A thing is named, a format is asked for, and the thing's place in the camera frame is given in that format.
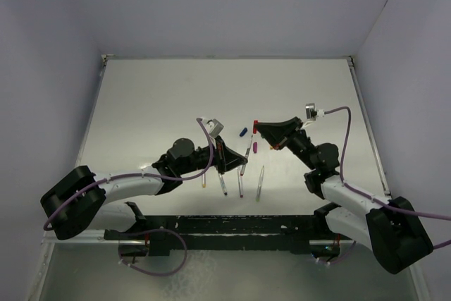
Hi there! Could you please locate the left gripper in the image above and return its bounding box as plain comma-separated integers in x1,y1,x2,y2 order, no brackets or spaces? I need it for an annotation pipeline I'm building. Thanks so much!
178,135,247,175

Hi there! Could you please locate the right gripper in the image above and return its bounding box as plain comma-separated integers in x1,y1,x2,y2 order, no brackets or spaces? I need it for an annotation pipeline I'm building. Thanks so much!
254,116,317,170

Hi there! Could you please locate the red-ended white marker pen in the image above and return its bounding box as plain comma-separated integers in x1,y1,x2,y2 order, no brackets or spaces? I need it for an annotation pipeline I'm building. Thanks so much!
240,133,254,176

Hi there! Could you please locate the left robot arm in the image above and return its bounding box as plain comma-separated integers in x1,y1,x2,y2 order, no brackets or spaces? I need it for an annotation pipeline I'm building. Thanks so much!
40,137,247,240

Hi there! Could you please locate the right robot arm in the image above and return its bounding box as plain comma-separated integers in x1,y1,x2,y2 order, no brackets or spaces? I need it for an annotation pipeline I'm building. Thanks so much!
254,117,433,274

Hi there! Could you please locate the purple-ended white marker pen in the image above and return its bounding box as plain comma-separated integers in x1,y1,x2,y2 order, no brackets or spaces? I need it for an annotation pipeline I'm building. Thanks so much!
238,174,244,198

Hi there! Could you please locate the blue pen cap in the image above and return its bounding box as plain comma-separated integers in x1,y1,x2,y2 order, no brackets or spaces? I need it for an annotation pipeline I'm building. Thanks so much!
239,128,248,137

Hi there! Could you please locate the blue-ended white marker pen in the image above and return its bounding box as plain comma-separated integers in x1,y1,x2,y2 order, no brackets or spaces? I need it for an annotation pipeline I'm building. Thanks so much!
218,173,228,196

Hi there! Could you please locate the green-ended white marker pen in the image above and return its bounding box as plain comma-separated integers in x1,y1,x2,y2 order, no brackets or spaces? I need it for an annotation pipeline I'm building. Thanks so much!
256,166,265,202

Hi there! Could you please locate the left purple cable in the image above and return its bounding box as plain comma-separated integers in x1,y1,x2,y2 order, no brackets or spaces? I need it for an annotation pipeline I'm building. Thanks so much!
43,117,216,232

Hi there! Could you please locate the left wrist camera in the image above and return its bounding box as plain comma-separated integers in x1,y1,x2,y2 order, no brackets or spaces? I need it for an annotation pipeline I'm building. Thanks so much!
206,118,224,139

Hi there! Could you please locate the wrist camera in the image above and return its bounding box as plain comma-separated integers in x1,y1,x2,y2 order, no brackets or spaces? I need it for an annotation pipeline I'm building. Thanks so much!
206,118,224,139
302,103,326,130

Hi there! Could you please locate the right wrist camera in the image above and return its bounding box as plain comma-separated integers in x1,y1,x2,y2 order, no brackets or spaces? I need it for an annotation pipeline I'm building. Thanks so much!
302,103,326,130

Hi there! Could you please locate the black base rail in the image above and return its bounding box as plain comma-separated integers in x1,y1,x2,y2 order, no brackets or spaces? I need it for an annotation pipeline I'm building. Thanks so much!
104,202,344,259

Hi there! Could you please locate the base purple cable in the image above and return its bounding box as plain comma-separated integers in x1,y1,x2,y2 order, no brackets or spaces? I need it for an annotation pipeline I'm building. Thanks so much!
118,228,188,276

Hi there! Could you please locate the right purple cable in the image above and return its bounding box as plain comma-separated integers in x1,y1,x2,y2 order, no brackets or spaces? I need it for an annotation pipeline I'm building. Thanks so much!
322,106,451,251

